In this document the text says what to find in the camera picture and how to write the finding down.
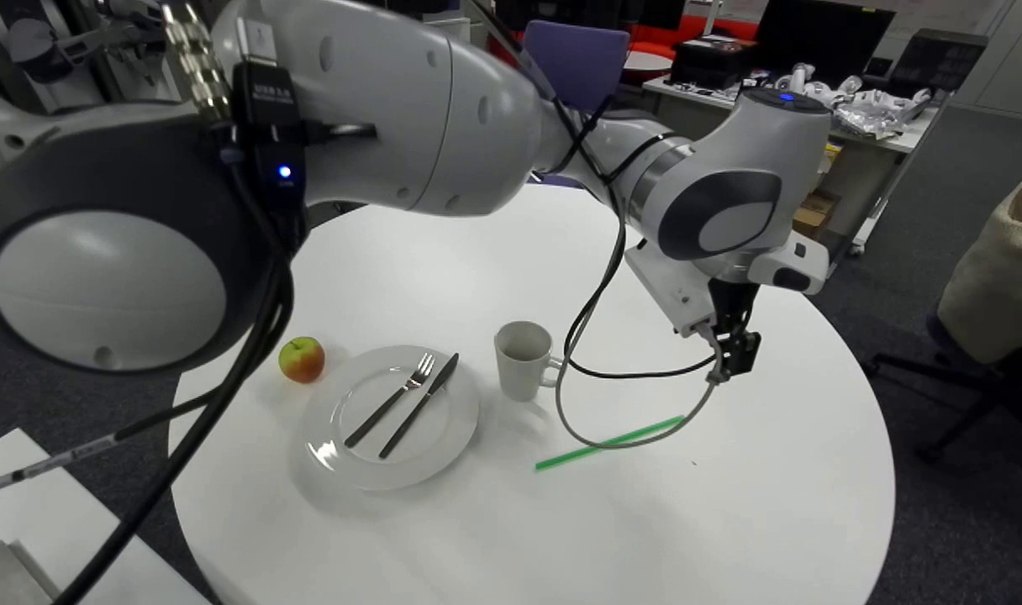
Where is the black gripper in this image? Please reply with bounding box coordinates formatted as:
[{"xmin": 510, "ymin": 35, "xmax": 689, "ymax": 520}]
[{"xmin": 705, "ymin": 280, "xmax": 766, "ymax": 386}]

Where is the white mug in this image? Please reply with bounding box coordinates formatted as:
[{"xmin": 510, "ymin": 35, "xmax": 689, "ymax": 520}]
[{"xmin": 496, "ymin": 320, "xmax": 570, "ymax": 403}]

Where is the brown cardboard box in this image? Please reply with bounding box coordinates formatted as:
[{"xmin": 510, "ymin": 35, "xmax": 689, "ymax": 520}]
[{"xmin": 794, "ymin": 181, "xmax": 841, "ymax": 239}]

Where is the white office desk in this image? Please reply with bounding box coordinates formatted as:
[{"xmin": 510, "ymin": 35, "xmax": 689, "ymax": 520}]
[{"xmin": 643, "ymin": 75, "xmax": 941, "ymax": 261}]

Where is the chair with beige cover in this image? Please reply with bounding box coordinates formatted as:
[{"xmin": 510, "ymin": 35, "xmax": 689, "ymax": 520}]
[{"xmin": 869, "ymin": 168, "xmax": 1022, "ymax": 458}]

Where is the white gadget pile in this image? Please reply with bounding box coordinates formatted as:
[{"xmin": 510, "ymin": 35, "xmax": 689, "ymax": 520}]
[{"xmin": 756, "ymin": 60, "xmax": 941, "ymax": 146}]

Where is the black case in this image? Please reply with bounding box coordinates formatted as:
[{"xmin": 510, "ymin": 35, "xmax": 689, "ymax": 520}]
[{"xmin": 671, "ymin": 38, "xmax": 765, "ymax": 95}]

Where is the silver knife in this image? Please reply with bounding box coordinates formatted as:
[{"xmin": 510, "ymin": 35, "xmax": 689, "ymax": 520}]
[{"xmin": 378, "ymin": 351, "xmax": 466, "ymax": 465}]

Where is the clear glass plate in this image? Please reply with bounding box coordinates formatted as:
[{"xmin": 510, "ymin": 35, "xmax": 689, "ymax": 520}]
[{"xmin": 293, "ymin": 342, "xmax": 483, "ymax": 496}]

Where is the purple office chair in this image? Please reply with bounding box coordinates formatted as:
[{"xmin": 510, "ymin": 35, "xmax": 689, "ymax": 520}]
[{"xmin": 523, "ymin": 18, "xmax": 635, "ymax": 116}]

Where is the red sofa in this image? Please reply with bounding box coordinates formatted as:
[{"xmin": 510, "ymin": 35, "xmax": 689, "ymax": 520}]
[{"xmin": 630, "ymin": 10, "xmax": 760, "ymax": 57}]

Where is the black monitor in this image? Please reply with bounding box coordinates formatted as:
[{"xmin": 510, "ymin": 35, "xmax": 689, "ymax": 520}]
[{"xmin": 756, "ymin": 0, "xmax": 898, "ymax": 77}]

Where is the dark laptop screen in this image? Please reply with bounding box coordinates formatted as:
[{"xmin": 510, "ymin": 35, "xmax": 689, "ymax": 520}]
[{"xmin": 892, "ymin": 30, "xmax": 993, "ymax": 102}]

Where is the silver fork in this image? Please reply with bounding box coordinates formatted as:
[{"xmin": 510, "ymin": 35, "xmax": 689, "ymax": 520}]
[{"xmin": 342, "ymin": 354, "xmax": 439, "ymax": 454}]

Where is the red green apple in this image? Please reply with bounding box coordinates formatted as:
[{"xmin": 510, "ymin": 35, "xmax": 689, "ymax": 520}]
[{"xmin": 277, "ymin": 334, "xmax": 330, "ymax": 386}]

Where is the white side table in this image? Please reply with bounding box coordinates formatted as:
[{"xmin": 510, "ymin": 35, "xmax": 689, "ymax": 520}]
[{"xmin": 0, "ymin": 425, "xmax": 208, "ymax": 605}]

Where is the grey flat object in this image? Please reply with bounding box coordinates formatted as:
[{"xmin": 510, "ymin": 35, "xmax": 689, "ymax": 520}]
[{"xmin": 0, "ymin": 541, "xmax": 73, "ymax": 605}]

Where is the thick black cable bundle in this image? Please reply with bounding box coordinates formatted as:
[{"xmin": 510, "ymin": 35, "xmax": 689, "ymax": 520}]
[{"xmin": 51, "ymin": 261, "xmax": 301, "ymax": 605}]

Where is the grey cable with black sleeve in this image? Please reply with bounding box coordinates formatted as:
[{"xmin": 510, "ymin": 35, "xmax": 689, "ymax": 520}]
[{"xmin": 0, "ymin": 390, "xmax": 219, "ymax": 505}]

